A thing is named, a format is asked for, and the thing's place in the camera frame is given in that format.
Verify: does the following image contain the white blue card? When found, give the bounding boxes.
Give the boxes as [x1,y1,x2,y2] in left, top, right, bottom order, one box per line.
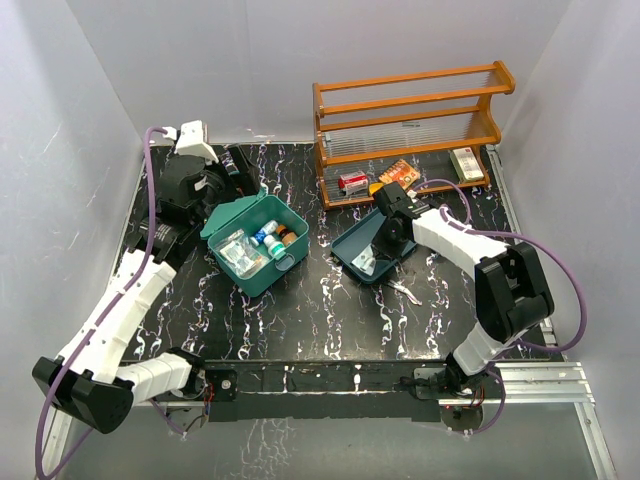
[351,250,376,276]

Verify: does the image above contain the blue divided tray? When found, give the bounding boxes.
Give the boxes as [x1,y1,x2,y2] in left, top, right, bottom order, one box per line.
[331,208,416,285]

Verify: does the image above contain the small black scissors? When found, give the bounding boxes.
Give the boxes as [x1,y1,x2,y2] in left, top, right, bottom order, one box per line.
[386,280,422,306]

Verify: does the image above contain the blue white bandage roll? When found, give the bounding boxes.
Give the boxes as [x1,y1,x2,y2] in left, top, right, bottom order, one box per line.
[250,220,279,246]

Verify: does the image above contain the clear bag of plasters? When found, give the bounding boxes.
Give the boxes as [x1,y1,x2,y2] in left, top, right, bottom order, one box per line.
[214,229,268,279]

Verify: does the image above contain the brown medicine bottle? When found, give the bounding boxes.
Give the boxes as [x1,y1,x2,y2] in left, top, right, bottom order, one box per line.
[275,224,298,247]

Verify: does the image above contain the white spray bottle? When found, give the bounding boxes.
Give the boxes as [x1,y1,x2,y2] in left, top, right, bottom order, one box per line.
[263,234,286,260]

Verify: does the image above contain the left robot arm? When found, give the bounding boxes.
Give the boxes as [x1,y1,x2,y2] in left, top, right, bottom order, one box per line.
[32,145,261,434]

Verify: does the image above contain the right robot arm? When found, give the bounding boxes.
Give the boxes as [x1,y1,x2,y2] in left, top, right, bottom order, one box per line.
[372,182,555,397]

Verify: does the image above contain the red white medicine box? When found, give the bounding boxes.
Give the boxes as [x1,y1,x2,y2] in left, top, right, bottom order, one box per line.
[338,170,369,196]

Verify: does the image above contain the white green medicine box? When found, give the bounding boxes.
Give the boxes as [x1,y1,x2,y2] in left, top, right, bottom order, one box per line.
[449,147,484,183]

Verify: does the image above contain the yellow tape measure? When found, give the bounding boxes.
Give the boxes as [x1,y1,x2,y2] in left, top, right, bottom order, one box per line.
[368,182,385,196]

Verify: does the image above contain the orange snack packet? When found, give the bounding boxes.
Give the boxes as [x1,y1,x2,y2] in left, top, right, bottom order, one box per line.
[379,159,421,190]

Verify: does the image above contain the wooden shelf rack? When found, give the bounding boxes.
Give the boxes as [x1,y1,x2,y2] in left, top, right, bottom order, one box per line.
[312,61,516,208]

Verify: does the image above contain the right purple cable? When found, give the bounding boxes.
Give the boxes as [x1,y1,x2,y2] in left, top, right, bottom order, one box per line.
[409,178,590,434]

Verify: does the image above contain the purple cable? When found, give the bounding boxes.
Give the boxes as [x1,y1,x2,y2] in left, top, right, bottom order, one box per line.
[409,178,590,434]
[34,127,176,480]

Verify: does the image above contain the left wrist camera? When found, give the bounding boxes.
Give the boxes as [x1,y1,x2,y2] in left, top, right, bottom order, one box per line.
[162,120,219,165]

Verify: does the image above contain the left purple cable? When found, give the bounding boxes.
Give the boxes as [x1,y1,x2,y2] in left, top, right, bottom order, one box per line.
[34,127,176,480]

